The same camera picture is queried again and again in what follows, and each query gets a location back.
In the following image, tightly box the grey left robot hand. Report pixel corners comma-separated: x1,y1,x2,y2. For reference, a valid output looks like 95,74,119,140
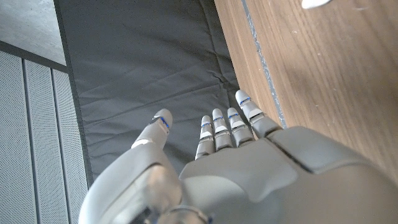
78,90,398,224

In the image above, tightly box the white AirPods case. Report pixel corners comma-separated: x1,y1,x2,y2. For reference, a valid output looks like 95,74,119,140
300,0,333,9

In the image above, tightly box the black backdrop curtain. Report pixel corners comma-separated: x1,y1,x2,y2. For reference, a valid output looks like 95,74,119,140
53,0,249,187

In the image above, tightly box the white perforated panel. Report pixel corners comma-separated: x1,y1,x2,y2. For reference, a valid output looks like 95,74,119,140
0,49,90,224

